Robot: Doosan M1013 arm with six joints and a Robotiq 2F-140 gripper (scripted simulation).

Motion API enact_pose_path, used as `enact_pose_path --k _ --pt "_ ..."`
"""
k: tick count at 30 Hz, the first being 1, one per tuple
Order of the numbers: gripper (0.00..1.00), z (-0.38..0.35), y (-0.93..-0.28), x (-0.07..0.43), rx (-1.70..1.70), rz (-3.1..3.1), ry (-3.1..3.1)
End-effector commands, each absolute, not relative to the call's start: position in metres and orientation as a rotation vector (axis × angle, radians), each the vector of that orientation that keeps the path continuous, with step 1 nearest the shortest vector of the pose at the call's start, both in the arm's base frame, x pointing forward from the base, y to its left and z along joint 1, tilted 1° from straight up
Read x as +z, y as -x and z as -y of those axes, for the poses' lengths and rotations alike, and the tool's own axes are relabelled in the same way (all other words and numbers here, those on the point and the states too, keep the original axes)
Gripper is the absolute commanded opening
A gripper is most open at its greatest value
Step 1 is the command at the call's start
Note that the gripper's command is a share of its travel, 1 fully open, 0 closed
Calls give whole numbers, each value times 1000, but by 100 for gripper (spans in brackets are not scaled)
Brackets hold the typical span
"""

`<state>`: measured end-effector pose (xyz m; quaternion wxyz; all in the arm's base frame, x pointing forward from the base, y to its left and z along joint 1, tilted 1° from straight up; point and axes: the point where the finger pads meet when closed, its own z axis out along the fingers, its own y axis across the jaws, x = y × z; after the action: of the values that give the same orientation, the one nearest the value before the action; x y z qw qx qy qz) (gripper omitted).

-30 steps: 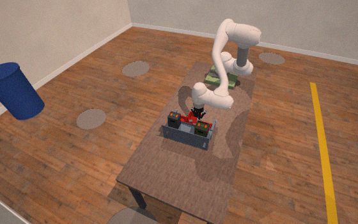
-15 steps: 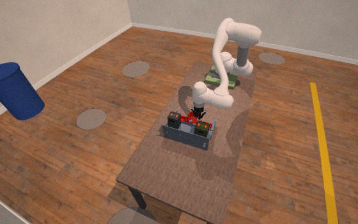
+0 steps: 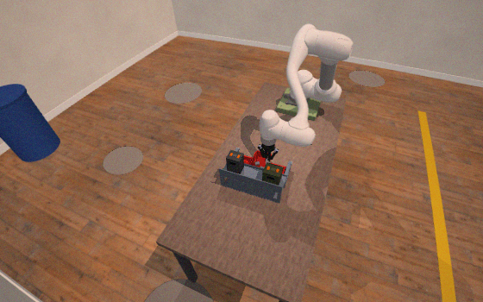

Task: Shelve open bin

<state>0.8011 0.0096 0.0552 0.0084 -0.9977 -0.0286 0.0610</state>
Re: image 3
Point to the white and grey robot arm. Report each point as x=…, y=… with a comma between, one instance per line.
x=330, y=47

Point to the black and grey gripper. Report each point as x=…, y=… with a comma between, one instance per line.
x=268, y=150

